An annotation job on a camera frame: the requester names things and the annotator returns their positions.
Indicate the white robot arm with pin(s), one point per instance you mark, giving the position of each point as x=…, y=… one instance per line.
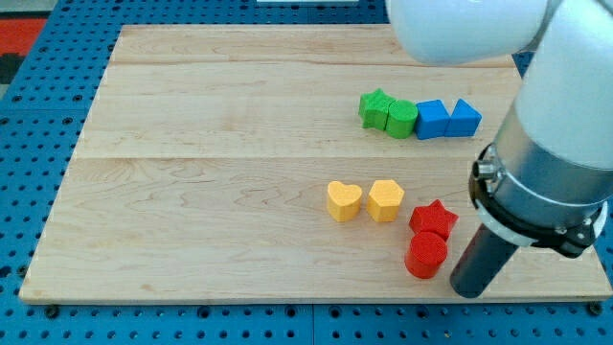
x=546, y=177

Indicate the wooden board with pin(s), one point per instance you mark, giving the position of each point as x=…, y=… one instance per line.
x=200, y=175

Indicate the blue cube block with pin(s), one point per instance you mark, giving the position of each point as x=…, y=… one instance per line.
x=432, y=120

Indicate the red cylinder block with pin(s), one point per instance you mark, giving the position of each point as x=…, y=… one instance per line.
x=425, y=255

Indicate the yellow pentagon block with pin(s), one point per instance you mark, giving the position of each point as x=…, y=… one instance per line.
x=384, y=200

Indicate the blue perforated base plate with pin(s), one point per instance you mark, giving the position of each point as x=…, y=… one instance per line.
x=42, y=111

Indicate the green cylinder block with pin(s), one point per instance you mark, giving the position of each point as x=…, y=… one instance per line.
x=402, y=116

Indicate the black cylindrical end effector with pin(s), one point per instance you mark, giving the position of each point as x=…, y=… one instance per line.
x=481, y=261

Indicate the green star block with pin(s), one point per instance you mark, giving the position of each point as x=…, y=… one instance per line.
x=374, y=109

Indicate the blue triangle block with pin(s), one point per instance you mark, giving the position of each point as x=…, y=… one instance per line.
x=464, y=120

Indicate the red star block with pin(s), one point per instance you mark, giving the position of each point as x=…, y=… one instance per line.
x=433, y=218

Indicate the yellow heart block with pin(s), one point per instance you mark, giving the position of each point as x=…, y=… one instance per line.
x=343, y=201

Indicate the red and black mat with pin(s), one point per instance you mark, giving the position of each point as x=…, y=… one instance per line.
x=19, y=32

